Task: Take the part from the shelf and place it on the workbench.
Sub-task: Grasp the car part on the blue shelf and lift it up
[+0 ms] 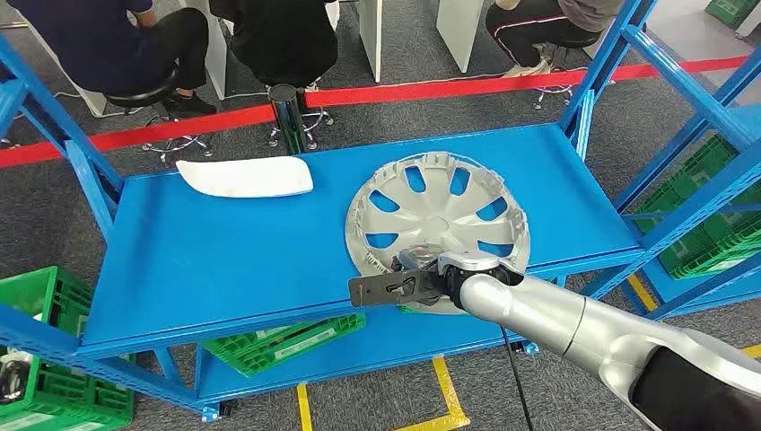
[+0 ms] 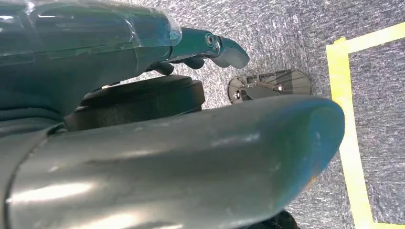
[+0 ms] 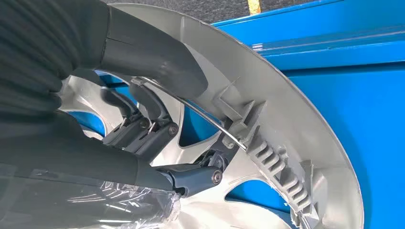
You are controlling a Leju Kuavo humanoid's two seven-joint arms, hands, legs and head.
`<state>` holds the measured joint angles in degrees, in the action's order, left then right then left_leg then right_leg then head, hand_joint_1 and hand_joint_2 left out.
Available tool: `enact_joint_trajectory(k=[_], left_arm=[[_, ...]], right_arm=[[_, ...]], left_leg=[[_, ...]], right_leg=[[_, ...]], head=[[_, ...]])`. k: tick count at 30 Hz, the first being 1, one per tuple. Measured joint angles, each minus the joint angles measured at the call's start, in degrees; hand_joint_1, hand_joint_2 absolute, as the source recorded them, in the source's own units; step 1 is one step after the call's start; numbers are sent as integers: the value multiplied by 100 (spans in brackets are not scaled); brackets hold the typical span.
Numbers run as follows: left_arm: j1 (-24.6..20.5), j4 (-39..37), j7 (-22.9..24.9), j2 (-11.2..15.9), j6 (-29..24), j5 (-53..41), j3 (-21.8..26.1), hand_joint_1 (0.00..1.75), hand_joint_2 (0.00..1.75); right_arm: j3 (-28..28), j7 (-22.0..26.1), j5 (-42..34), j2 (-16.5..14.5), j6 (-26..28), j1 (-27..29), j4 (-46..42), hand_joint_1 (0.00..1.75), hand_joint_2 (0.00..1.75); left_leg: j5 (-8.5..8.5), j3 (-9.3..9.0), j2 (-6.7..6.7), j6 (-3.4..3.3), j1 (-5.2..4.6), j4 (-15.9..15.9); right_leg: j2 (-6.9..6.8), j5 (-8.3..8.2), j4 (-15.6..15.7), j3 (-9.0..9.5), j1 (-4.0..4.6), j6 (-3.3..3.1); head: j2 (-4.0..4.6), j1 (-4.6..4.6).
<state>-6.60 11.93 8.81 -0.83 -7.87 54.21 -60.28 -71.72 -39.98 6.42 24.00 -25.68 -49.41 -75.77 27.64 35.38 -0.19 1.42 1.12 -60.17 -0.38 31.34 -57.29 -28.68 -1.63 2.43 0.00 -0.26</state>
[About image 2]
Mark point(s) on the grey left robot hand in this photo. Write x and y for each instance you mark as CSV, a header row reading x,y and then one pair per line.
x,y
189,158

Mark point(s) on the black robot body part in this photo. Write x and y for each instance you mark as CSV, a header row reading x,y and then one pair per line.
x,y
278,221

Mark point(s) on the black round robot joint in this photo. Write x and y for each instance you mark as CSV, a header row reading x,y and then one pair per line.
x,y
142,98

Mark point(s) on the yellow floor tape outline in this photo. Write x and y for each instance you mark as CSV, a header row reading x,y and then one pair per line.
x,y
340,79

